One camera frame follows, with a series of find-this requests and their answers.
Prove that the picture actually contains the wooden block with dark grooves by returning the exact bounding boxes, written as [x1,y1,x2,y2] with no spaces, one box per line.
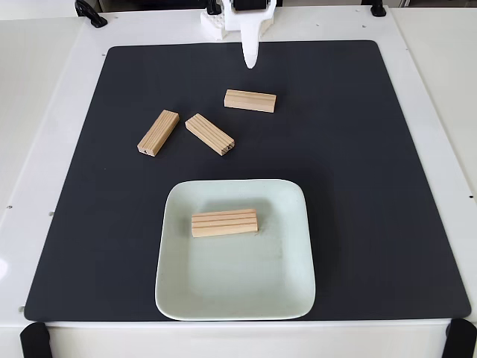
[191,208,259,239]

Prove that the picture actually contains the pale green square plate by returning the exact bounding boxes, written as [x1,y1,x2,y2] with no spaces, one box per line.
[154,178,317,321]

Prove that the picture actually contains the black rubber mat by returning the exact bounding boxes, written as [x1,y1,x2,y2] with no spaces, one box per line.
[23,40,473,322]

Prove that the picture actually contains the grooved wooden block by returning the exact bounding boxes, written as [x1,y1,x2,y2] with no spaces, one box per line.
[136,109,180,159]
[184,113,236,157]

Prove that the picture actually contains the wooden block with stepped edge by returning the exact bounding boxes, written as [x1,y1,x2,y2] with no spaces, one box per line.
[224,89,277,114]

